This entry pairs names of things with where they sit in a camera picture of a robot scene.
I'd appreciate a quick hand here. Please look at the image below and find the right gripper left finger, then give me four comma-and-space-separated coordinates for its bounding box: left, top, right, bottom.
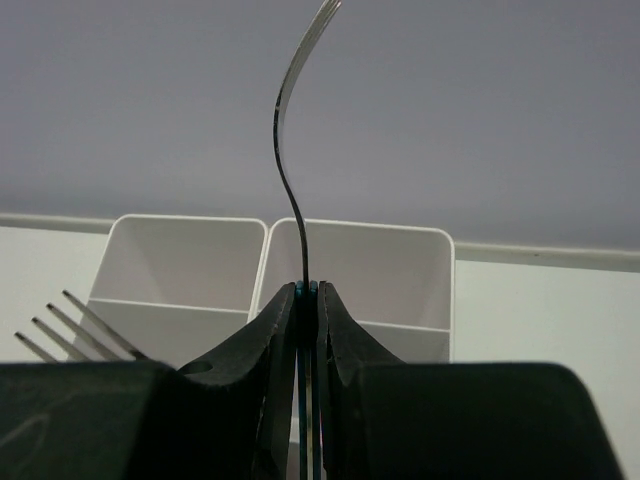
1, 283, 296, 479

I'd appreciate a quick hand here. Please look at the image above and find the left white divided container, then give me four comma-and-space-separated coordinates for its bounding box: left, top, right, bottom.
88, 215, 267, 368

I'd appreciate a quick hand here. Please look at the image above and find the pink handled silver fork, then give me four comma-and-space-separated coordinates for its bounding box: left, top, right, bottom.
30, 289, 150, 362

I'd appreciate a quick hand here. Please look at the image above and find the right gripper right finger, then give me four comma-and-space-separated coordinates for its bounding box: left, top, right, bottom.
316, 282, 623, 479

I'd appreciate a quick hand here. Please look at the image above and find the right white divided container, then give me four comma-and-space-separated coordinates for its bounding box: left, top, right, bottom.
253, 216, 457, 365

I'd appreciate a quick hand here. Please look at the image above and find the white divided container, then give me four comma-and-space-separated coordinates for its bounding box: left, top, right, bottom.
88, 215, 267, 368
253, 216, 457, 365

